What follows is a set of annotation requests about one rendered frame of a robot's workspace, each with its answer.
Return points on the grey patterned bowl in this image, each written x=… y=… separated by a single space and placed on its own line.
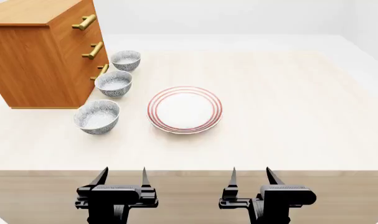
x=114 y=83
x=96 y=116
x=126 y=60

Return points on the wooden drawer cabinet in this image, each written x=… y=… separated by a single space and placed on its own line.
x=39 y=58

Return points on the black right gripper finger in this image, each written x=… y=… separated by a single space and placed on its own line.
x=273 y=177
x=233 y=178

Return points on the white plate with red rings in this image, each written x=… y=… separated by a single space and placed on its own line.
x=185 y=110

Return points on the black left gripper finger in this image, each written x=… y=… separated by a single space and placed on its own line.
x=101 y=177
x=144 y=178

